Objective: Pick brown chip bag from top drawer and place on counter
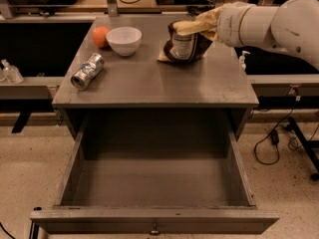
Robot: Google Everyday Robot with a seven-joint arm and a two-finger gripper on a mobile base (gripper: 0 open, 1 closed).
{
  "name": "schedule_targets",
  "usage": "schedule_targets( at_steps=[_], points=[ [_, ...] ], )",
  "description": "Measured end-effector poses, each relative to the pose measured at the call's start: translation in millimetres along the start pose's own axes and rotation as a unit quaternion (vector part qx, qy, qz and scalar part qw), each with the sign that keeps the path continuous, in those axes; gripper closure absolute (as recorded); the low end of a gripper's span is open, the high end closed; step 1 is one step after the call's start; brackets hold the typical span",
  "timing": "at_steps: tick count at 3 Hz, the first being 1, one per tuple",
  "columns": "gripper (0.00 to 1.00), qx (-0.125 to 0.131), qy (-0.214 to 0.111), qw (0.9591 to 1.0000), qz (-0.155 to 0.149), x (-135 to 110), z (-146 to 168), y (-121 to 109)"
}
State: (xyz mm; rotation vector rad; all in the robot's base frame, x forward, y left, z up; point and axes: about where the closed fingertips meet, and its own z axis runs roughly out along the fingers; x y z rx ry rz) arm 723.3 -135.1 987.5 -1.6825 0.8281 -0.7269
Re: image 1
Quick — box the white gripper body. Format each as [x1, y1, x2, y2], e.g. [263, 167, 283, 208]
[217, 2, 253, 47]

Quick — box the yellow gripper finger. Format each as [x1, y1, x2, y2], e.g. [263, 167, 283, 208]
[201, 31, 221, 42]
[172, 7, 222, 35]

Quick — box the brown chip bag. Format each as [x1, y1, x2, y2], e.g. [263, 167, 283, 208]
[158, 21, 212, 64]

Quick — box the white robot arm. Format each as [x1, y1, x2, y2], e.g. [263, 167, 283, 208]
[172, 0, 319, 69]

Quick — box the grey cabinet counter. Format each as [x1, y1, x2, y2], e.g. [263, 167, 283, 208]
[53, 15, 258, 134]

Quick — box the open grey top drawer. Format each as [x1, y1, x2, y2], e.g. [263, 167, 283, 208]
[30, 110, 279, 234]

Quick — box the metal drawer knob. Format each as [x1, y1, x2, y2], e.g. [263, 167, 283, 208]
[150, 222, 160, 236]

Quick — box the white pump bottle right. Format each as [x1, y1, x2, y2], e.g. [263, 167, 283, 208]
[238, 51, 250, 71]

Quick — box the white ceramic bowl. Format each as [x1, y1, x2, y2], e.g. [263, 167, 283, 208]
[106, 27, 142, 57]

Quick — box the orange fruit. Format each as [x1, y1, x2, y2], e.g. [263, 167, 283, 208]
[92, 27, 110, 49]

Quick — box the silver soda can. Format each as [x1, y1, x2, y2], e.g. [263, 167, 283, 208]
[71, 53, 105, 90]

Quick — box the black table leg right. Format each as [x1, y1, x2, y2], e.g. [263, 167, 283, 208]
[288, 117, 319, 181]

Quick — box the clear sanitizer bottle left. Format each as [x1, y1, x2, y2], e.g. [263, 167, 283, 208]
[1, 59, 24, 84]

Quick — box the black floor cable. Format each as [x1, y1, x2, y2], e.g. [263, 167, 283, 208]
[253, 87, 319, 166]

